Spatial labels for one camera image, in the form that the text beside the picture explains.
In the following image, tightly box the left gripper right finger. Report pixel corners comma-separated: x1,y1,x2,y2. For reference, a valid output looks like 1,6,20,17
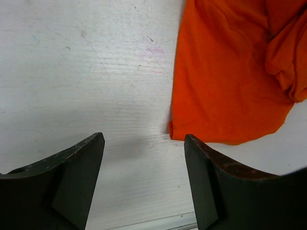
184,135,307,230

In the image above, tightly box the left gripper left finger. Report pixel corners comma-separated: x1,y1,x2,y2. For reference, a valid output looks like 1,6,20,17
0,132,105,230

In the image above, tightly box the orange t shirt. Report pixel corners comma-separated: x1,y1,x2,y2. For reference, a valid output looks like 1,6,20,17
169,0,307,145

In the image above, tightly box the aluminium table frame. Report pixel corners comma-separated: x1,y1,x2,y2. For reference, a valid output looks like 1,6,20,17
115,212,198,230

